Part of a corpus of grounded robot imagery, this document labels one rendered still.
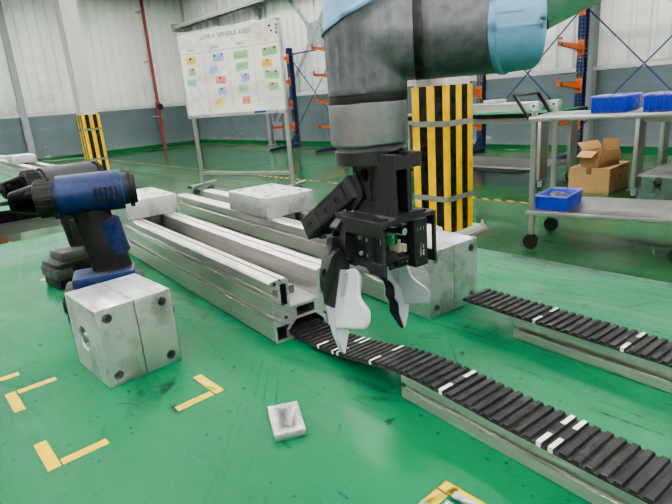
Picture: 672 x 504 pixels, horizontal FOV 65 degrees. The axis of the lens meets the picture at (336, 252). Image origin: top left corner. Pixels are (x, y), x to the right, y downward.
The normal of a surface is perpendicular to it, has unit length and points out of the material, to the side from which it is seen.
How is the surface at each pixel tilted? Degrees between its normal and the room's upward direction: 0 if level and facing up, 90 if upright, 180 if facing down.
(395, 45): 104
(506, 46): 117
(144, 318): 90
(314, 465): 0
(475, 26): 89
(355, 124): 90
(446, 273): 90
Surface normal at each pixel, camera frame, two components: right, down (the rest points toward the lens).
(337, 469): -0.07, -0.96
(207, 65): -0.47, 0.29
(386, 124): 0.41, 0.23
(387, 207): -0.80, 0.23
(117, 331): 0.69, 0.15
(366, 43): -0.12, 0.33
